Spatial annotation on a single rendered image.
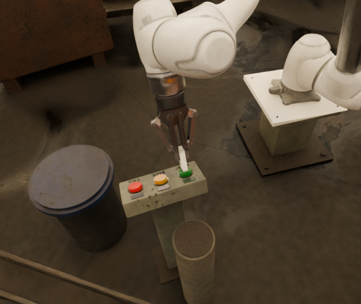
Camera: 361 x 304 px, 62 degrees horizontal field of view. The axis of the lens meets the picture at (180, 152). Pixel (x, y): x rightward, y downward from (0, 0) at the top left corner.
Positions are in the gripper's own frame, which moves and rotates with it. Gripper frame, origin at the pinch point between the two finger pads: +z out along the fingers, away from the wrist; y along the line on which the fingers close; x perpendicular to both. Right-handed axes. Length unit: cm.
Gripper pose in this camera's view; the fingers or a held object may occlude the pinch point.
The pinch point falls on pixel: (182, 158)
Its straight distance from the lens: 85.8
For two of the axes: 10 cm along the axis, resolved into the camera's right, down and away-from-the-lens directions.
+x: -2.6, -4.5, 8.6
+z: 1.7, 8.5, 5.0
